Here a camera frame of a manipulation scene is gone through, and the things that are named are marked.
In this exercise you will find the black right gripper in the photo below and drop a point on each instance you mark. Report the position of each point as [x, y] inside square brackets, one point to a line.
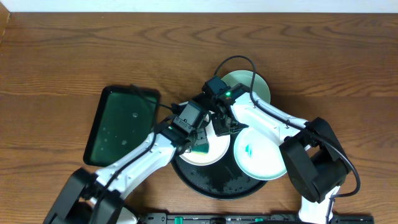
[241, 126]

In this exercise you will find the dark green rectangular water tray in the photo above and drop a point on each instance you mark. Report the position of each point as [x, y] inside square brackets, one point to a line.
[124, 117]

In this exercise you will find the mint plate with green stain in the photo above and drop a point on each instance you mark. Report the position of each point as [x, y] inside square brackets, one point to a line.
[257, 156]

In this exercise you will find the yellow green scrubbing sponge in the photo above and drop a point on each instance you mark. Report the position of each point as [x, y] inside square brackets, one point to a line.
[200, 146]

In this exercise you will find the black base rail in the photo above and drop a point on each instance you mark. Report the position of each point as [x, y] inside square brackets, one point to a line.
[163, 218]

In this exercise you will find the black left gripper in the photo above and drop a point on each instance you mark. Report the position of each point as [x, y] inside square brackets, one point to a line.
[199, 137]

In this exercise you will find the white round plate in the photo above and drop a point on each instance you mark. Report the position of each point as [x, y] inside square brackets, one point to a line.
[218, 146]

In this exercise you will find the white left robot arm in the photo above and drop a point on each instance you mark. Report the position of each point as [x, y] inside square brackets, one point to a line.
[99, 197]

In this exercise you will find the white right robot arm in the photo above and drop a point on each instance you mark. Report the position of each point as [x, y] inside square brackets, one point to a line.
[315, 161]

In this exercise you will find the round black tray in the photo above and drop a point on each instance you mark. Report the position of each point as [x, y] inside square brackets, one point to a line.
[222, 179]

